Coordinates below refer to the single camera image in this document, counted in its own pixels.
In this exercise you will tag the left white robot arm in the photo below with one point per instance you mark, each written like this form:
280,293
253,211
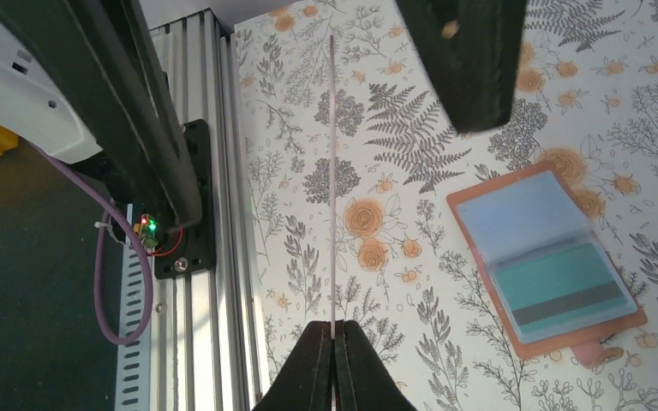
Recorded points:
470,51

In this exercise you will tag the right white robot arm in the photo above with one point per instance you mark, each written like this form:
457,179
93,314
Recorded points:
167,119

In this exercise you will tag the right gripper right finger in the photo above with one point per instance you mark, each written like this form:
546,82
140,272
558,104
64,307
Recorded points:
361,380

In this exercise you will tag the floral table mat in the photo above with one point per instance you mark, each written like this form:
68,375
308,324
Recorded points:
350,161

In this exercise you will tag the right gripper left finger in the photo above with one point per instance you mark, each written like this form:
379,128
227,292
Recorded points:
305,381

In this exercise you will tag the aluminium mounting rail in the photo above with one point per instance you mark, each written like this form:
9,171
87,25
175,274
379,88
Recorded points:
202,349

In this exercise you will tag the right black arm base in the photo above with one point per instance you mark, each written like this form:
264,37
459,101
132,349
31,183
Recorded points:
177,194

